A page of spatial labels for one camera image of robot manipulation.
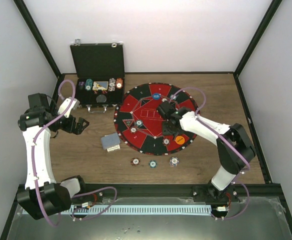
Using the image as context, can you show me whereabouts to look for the red poker chip stack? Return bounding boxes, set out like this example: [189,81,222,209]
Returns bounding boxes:
[130,158,140,166]

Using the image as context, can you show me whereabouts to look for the blue card deck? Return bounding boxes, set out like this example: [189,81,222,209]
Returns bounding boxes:
[100,133,121,150]

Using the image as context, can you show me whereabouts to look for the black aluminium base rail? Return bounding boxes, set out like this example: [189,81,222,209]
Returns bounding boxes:
[80,182,284,204]

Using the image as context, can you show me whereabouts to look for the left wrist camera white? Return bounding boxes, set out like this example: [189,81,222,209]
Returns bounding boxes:
[57,97,80,118]

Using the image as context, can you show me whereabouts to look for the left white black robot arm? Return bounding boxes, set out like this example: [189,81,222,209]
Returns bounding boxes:
[17,93,89,220]

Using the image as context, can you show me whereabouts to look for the light blue slotted cable duct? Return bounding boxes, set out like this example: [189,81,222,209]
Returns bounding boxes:
[61,205,212,216]

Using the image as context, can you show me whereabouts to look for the orange chips in case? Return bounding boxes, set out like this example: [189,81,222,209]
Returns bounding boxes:
[116,78,124,89]

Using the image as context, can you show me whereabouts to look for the orange dealer button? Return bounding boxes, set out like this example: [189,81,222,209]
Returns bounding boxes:
[174,135,186,145]

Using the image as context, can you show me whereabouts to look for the blue poker chip stack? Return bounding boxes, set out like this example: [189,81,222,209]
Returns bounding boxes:
[169,156,180,167]

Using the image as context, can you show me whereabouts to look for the black poker chip case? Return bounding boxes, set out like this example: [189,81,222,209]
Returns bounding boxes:
[70,39,125,113]

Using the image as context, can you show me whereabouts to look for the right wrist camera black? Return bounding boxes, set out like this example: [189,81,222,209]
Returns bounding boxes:
[156,101,176,120]

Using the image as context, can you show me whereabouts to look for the round red black poker mat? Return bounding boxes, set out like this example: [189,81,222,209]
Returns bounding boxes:
[113,83,198,156]

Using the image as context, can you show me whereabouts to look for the black round button in case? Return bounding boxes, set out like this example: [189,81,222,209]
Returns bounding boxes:
[96,94,107,103]

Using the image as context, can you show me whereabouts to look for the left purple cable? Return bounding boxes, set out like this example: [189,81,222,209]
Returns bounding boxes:
[32,79,77,227]

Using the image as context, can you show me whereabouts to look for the blue blind button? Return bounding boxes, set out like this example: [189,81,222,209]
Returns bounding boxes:
[152,93,161,100]

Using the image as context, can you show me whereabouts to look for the card deck in case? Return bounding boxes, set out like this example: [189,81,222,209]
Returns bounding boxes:
[92,81,109,91]

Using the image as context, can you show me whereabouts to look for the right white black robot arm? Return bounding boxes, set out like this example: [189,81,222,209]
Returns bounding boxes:
[157,103,256,202]

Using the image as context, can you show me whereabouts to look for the teal chips in case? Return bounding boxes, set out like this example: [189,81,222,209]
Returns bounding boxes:
[85,78,93,91]

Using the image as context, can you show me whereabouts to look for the teal poker chip stack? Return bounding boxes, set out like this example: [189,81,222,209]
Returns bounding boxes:
[149,160,157,168]

